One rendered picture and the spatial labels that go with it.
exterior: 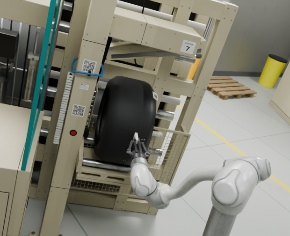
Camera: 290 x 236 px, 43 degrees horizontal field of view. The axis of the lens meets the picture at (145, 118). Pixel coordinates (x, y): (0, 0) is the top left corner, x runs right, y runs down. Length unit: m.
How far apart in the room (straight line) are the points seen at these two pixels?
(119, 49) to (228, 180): 1.44
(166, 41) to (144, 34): 0.15
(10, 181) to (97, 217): 1.81
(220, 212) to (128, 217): 2.06
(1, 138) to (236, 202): 1.06
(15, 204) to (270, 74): 7.92
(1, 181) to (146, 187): 0.65
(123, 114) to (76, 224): 1.41
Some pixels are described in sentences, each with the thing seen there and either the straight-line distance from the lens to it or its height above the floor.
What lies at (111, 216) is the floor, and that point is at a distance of 3.42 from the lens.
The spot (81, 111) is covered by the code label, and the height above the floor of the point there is 1.22.
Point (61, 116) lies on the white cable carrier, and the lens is 2.29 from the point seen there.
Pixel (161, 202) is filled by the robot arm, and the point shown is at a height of 1.10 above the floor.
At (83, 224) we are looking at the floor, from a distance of 3.27.
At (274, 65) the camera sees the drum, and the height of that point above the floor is 0.54.
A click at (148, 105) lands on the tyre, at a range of 2.17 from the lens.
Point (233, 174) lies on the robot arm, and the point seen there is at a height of 1.59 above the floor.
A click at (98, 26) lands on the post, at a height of 1.75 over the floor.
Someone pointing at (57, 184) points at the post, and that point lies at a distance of 2.57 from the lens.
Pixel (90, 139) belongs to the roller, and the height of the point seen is 0.91.
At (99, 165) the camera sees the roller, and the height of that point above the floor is 0.91.
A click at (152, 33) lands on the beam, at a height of 1.73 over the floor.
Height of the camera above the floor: 2.23
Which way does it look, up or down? 25 degrees down
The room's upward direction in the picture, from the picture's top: 18 degrees clockwise
